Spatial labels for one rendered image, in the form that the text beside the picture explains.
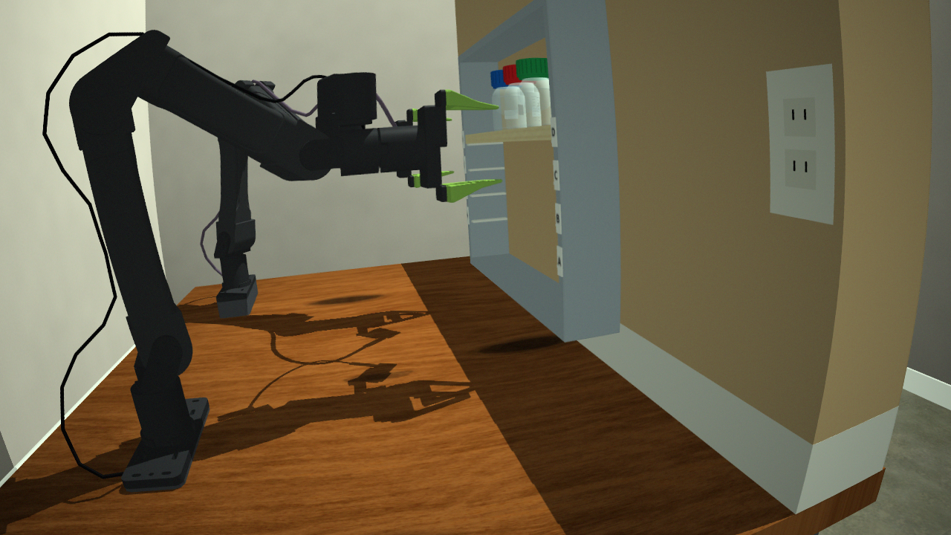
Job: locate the clear bottle with blue cap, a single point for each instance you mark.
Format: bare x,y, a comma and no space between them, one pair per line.
497,82

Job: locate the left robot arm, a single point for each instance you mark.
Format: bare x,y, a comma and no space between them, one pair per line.
235,230

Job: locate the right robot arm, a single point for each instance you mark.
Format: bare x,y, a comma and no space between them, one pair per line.
101,108

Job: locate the light wooden shelf board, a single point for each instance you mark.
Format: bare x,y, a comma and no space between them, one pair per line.
529,133

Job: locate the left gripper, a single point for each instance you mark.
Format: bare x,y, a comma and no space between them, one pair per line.
413,180

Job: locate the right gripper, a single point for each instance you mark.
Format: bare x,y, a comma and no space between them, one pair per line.
413,147

